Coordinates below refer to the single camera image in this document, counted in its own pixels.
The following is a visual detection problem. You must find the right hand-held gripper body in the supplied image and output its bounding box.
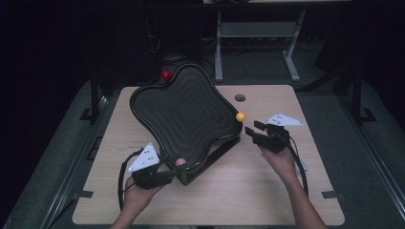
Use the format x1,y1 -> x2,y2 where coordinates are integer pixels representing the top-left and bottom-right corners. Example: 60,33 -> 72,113
259,113 -> 305,155

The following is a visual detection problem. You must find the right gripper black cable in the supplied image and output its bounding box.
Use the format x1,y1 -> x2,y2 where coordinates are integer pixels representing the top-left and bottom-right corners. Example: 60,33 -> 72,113
280,132 -> 310,197

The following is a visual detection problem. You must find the black metal post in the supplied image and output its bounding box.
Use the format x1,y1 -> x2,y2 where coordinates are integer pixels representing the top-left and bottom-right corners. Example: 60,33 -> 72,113
79,71 -> 100,123
352,68 -> 377,125

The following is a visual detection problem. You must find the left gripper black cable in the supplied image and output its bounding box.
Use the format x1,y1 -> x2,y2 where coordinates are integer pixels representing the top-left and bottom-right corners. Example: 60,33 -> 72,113
117,149 -> 144,211

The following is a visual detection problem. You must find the grey metal rail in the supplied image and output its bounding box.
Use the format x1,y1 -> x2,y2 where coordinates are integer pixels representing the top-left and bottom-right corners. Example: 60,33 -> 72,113
41,94 -> 109,229
337,94 -> 405,220

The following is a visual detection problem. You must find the person's left hand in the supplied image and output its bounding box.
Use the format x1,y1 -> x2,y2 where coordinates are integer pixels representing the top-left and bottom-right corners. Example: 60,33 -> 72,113
123,176 -> 164,213

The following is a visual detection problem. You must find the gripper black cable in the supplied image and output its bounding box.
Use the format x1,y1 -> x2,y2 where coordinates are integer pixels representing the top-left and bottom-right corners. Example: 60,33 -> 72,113
280,132 -> 310,197
117,149 -> 144,211

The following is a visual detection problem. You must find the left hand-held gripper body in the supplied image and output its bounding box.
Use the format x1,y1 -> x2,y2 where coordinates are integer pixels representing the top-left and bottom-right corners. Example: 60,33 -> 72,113
127,142 -> 176,191

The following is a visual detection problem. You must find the grey metal stand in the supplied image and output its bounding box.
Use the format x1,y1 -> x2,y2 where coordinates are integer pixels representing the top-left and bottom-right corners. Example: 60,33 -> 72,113
215,9 -> 307,83

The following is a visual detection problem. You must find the black wavy tray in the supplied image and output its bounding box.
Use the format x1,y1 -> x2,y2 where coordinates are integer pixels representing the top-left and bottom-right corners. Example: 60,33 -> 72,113
129,63 -> 244,186

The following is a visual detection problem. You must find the person's right hand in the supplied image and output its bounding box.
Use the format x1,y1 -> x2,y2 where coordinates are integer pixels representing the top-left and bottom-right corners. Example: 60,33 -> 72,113
261,146 -> 301,184

